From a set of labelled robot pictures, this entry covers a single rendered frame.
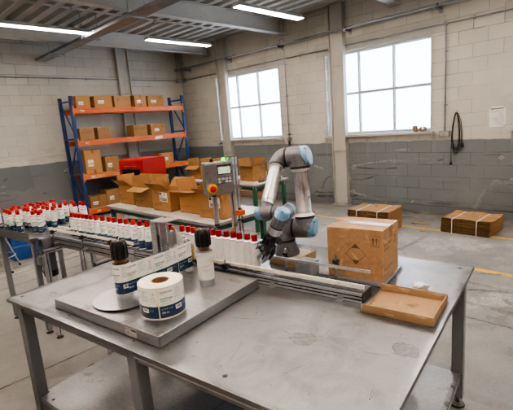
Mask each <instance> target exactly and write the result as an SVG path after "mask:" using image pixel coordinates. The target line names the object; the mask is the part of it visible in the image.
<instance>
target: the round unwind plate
mask: <svg viewBox="0 0 513 410"><path fill-rule="evenodd" d="M134 293H135V296H134V297H132V298H130V299H117V298H116V289H115V288H113V289H110V290H107V291H105V292H103V293H102V294H100V295H98V296H97V297H96V298H95V299H94V301H93V306H94V307H95V308H97V309H99V310H104V311H119V310H125V309H129V308H135V307H137V306H140V303H139V297H138V291H137V290H136V291H135V292H134Z"/></svg>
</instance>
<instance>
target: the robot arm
mask: <svg viewBox="0 0 513 410"><path fill-rule="evenodd" d="M312 163H313V156H312V152H311V150H310V149H309V147H308V146H293V147H284V148H282V149H280V150H278V151H277V152H275V153H274V155H273V156H272V158H271V159H270V161H269V165H268V169H269V172H268V176H267V179H266V183H265V188H264V192H263V195H262V199H261V205H260V206H259V207H256V208H255V209H254V216H255V218H256V219H257V220H271V222H270V225H269V227H268V229H267V232H266V235H265V236H264V238H263V240H261V241H259V242H258V244H259V243H260V244H261V245H260V244H259V246H258V244H257V246H256V249H257V248H258V249H259V251H260V254H259V255H258V256H257V257H256V258H257V259H260V263H261V264H263V263H265V262H266V261H268V260H269V259H271V258H272V257H273V256H274V254H275V255H276V256H282V255H283V252H284V248H287V252H289V257H293V256H296V255H299V254H300V248H299V247H298V246H297V243H296V238H313V237H315V236H316V235H317V233H318V227H319V222H318V218H317V217H315V215H314V213H312V209H311V201H310V192H309V175H308V171H309V169H310V165H311V164H312ZM288 167H290V169H291V171H292V172H293V176H294V185H295V193H296V207H295V206H294V205H293V204H292V203H285V204H284V205H279V206H275V205H274V202H275V199H276V194H277V191H278V184H279V181H280V177H281V173H282V172H283V170H284V169H285V168H288ZM296 209H297V214H296V215H295V219H293V216H294V214H295V213H296ZM275 243H277V245H276V244H275ZM275 249H276V250H275ZM264 257H265V258H264ZM289 257H288V258H289Z"/></svg>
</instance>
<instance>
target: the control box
mask: <svg viewBox="0 0 513 410"><path fill-rule="evenodd" d="M223 164H230V169H231V173H230V174H222V175H217V165H223ZM201 171H202V179H203V187H204V194H205V195H207V196H211V195H218V194H230V193H234V192H235V190H234V181H233V171H232V162H231V161H224V162H221V161H213V163H209V162H204V163H201ZM229 176H232V182H231V183H225V184H218V183H217V178H218V177H229ZM211 186H215V187H216V188H217V191H216V192H215V193H212V192H211V191H210V188H211Z"/></svg>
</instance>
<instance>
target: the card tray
mask: <svg viewBox="0 0 513 410"><path fill-rule="evenodd" d="M447 303H448V294H444V293H439V292H434V291H429V290H420V289H415V288H410V287H404V286H395V285H390V284H385V283H381V291H380V292H379V293H378V294H377V295H376V296H375V297H374V298H373V299H372V300H371V301H370V302H369V303H368V304H364V303H361V312H365V313H369V314H373V315H376V316H384V317H387V318H392V319H396V320H399V321H406V322H410V323H415V324H418V325H426V326H429V327H434V325H435V323H436V322H437V320H438V318H439V316H440V315H441V313H442V311H443V309H444V308H445V305H446V304H447Z"/></svg>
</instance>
